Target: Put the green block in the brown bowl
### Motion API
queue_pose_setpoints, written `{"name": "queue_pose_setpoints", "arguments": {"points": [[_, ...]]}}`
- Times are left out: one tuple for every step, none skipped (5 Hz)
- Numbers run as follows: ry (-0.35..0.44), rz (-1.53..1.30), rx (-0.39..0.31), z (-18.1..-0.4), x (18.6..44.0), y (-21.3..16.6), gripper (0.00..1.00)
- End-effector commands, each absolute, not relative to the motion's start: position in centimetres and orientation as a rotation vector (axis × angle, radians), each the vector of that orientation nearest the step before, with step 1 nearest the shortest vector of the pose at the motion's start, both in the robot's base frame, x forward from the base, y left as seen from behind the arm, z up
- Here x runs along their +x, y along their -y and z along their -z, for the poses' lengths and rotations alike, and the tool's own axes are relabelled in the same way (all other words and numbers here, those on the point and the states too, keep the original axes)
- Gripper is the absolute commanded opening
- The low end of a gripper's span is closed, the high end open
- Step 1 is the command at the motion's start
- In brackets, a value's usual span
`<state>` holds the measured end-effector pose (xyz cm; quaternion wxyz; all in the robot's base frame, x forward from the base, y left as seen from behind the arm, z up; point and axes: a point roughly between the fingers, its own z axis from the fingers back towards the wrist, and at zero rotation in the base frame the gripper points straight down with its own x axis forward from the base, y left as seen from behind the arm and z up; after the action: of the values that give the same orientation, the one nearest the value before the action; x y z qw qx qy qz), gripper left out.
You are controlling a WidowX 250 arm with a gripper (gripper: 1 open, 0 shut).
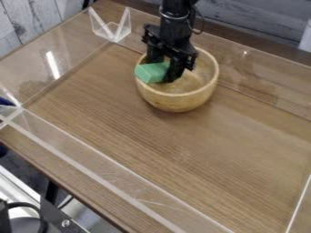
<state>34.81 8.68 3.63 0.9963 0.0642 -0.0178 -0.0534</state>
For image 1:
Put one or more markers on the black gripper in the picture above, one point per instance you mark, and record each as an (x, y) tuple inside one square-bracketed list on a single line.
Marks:
[(169, 40)]

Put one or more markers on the green rectangular block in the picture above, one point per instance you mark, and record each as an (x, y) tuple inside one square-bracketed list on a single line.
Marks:
[(151, 73)]

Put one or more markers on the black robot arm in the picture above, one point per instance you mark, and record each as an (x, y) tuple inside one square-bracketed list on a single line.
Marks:
[(179, 9)]

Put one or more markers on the light brown wooden bowl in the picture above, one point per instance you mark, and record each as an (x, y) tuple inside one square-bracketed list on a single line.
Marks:
[(190, 91)]

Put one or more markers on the black table leg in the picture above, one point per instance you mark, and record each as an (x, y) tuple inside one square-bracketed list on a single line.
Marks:
[(52, 192)]

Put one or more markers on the clear acrylic enclosure wall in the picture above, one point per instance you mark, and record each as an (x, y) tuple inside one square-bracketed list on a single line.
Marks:
[(223, 169)]

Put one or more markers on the black metal bracket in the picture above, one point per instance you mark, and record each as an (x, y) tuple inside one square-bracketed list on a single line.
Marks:
[(58, 221)]

